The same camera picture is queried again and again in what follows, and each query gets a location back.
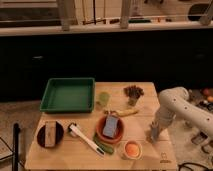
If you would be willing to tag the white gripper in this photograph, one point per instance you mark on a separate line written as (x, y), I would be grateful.
(162, 121)

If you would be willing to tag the grey-blue towel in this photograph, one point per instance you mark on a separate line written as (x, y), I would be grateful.
(154, 131)

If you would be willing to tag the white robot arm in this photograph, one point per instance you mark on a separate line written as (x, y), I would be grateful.
(173, 102)

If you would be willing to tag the dried flower bouquet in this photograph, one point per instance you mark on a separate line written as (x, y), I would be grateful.
(133, 93)

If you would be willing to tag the yellow banana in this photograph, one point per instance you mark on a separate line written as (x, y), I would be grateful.
(122, 113)

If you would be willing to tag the cup with orange liquid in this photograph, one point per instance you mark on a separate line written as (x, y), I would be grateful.
(132, 150)

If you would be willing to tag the orange bowl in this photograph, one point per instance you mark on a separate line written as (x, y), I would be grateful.
(119, 131)

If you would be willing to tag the green cup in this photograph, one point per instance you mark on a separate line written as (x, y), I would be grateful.
(103, 99)

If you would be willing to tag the green cucumber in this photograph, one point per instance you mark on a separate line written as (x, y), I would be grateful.
(106, 148)

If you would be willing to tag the green plastic tray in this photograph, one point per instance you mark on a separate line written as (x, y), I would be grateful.
(68, 95)

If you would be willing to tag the black round plate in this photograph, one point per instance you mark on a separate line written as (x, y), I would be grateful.
(41, 135)

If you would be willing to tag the wooden block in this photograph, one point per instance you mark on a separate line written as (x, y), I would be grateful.
(50, 134)

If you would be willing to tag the black stand pole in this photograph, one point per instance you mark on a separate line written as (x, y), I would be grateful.
(15, 159)

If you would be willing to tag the white handled brush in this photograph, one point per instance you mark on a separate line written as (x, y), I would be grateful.
(73, 129)

